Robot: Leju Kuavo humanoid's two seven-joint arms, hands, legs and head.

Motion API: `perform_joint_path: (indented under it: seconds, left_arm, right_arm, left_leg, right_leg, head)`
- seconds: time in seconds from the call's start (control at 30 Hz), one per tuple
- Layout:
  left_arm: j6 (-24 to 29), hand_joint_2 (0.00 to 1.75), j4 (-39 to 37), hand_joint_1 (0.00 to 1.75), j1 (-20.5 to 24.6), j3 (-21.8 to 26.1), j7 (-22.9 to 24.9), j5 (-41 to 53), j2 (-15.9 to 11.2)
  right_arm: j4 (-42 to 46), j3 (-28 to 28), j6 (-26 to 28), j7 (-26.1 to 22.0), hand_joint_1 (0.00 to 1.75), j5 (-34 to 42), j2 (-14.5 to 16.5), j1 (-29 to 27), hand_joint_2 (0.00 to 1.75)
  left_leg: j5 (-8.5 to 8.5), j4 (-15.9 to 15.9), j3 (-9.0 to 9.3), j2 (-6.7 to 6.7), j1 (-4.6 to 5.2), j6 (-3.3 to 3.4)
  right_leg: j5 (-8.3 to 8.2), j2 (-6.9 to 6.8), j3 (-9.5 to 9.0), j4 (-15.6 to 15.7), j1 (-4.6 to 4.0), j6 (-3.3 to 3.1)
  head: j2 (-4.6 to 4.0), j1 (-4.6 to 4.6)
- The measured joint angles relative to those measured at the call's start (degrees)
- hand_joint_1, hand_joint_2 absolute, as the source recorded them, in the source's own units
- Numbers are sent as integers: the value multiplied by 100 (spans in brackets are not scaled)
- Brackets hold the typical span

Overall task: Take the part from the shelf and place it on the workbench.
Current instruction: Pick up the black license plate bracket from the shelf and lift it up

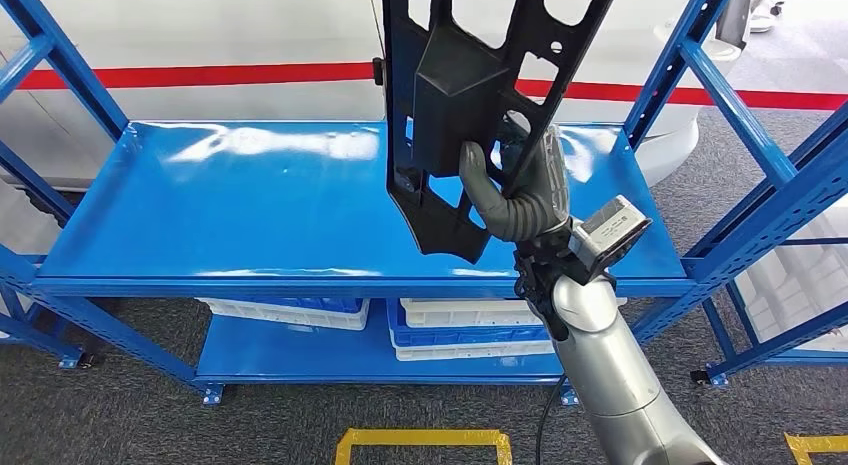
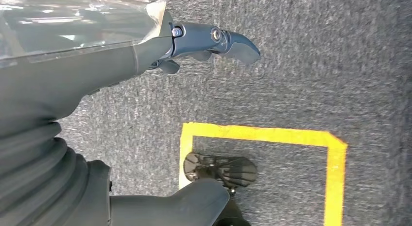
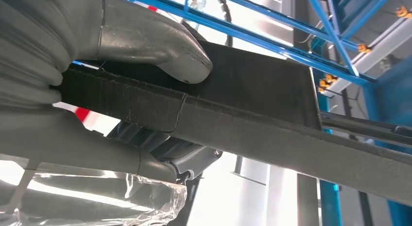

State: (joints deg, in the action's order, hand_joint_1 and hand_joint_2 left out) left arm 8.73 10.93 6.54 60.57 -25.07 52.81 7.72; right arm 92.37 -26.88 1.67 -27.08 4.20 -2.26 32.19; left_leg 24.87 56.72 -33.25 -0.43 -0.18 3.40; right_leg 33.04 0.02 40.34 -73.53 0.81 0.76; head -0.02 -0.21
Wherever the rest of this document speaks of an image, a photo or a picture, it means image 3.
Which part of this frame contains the blue steel shelf rack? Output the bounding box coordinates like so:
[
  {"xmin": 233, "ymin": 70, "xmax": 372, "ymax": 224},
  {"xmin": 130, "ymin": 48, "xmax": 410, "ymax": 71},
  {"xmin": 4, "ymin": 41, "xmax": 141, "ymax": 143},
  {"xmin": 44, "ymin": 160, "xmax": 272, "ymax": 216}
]
[{"xmin": 117, "ymin": 0, "xmax": 412, "ymax": 226}]

